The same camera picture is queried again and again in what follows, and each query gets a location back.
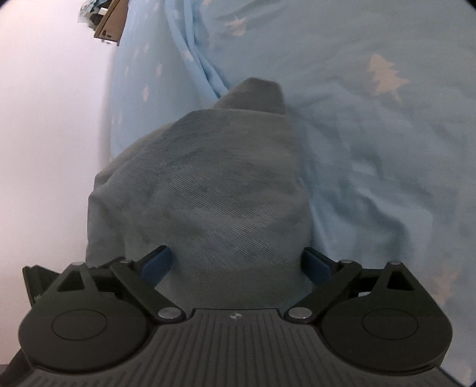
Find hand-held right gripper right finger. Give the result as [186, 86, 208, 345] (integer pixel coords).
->
[285, 247, 425, 321]

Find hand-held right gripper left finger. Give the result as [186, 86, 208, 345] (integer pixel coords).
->
[50, 245, 186, 323]

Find grey-blue denim jeans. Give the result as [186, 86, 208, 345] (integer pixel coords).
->
[85, 77, 317, 317]

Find light blue tree-print bedsheet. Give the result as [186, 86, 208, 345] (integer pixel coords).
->
[107, 0, 476, 373]

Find brown wooden board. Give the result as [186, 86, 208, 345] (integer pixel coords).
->
[93, 0, 129, 47]

